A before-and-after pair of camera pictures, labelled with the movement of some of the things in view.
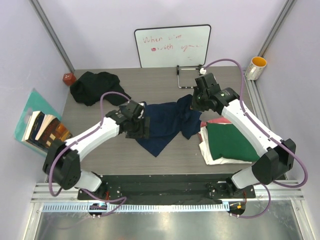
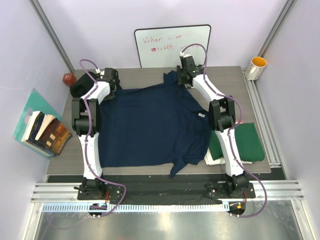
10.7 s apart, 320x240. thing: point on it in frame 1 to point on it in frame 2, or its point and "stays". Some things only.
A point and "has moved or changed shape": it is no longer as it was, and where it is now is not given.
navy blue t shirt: [167, 120] has moved or changed shape
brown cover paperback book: [51, 129] stays
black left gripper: [144, 132] to [111, 96]
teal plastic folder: [36, 102] stays
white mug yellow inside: [255, 67] stays
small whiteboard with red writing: [178, 46] stays
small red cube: [69, 78] stays
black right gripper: [193, 103] to [181, 81]
